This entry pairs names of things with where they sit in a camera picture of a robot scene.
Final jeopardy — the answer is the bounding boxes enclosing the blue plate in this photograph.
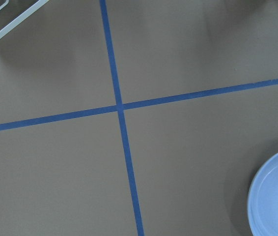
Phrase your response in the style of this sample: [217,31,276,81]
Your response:
[247,153,278,236]

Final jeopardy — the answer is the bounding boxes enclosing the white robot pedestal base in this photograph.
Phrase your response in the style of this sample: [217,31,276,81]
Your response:
[0,0,48,39]

